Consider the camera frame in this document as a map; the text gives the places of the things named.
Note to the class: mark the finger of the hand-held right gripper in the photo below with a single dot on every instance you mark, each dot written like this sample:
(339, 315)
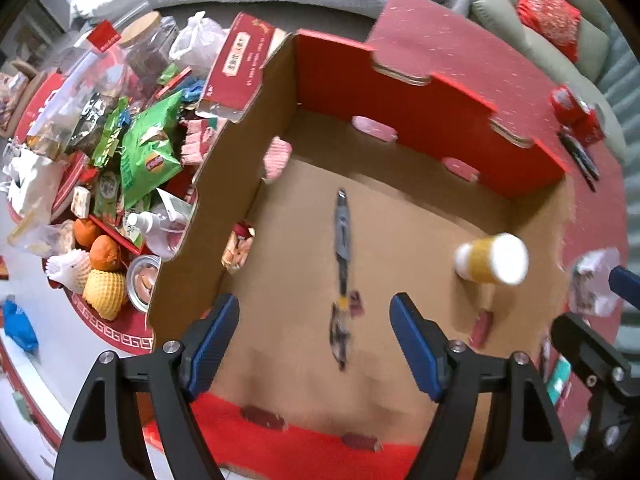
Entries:
(625, 282)
(590, 345)

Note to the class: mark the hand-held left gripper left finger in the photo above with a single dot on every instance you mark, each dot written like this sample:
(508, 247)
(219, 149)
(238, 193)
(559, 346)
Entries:
(212, 342)

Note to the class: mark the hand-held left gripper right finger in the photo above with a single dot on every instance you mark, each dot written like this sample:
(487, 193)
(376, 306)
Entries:
(415, 345)

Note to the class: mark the clear plastic box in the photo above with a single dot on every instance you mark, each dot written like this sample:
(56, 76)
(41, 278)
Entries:
(590, 285)

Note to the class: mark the red cardboard box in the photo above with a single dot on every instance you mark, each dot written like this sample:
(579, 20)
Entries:
(400, 210)

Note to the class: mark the grey patterned pen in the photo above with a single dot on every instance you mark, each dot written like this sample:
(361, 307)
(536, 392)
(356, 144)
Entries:
(342, 230)

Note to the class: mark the open metal can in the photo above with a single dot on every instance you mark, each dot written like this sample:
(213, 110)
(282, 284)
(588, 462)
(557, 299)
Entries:
(142, 282)

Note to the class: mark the white yellow bottle in box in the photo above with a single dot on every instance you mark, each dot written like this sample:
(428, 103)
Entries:
(480, 260)

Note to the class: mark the fruit in yellow foam net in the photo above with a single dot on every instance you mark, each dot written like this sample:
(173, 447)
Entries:
(105, 295)

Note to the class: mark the clear spray bottle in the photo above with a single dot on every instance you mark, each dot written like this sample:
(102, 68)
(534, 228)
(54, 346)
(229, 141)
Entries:
(155, 227)

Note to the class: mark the orange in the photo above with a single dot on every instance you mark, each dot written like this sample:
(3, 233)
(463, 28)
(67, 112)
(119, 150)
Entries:
(85, 232)
(105, 254)

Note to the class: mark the fruit in white foam net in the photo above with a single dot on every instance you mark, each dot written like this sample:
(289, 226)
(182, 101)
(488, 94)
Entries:
(70, 270)

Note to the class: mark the red can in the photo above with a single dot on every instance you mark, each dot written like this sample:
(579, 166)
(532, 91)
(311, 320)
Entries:
(590, 125)
(564, 102)

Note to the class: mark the blue plastic bag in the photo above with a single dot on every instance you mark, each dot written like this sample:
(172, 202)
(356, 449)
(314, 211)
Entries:
(20, 327)

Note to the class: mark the green chips bag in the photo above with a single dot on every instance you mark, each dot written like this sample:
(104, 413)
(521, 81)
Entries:
(150, 155)

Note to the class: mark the pink snack packs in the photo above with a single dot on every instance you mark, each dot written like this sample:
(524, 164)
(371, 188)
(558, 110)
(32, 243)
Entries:
(197, 140)

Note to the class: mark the green snack packet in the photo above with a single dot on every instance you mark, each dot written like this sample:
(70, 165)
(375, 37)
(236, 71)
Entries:
(107, 135)

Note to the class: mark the crumpled white plastic bag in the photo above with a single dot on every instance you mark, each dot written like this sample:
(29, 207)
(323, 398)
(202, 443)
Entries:
(32, 185)

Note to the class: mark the red printed carton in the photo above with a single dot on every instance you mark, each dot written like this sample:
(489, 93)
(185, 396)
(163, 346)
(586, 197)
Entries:
(240, 65)

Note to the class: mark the red cushion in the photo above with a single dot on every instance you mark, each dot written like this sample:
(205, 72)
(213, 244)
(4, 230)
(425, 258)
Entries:
(547, 10)

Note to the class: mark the large clear plastic bag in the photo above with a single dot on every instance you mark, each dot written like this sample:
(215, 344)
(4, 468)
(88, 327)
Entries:
(75, 90)

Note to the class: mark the pale green sofa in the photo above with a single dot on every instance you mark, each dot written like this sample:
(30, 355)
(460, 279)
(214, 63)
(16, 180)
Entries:
(505, 15)

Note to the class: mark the glass jar with wooden lid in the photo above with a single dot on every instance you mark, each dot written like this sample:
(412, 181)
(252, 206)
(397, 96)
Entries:
(147, 45)

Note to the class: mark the red card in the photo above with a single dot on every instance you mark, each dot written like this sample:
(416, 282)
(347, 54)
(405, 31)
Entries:
(105, 35)

